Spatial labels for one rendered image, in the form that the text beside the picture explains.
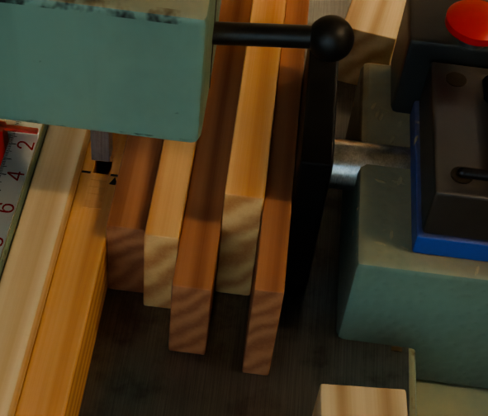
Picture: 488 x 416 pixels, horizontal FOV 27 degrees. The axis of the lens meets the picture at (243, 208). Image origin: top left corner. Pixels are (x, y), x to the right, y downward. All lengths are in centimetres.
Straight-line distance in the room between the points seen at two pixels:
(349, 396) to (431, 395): 9
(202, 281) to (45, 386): 8
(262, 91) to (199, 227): 8
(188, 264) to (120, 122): 7
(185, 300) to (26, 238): 8
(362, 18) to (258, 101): 13
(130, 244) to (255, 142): 8
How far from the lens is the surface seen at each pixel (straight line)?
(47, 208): 49
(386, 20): 62
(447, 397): 54
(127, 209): 49
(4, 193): 49
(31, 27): 42
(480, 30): 49
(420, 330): 51
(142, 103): 44
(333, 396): 46
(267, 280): 44
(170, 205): 48
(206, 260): 47
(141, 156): 51
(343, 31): 44
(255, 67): 52
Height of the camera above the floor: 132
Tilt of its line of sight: 49 degrees down
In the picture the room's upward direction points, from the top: 7 degrees clockwise
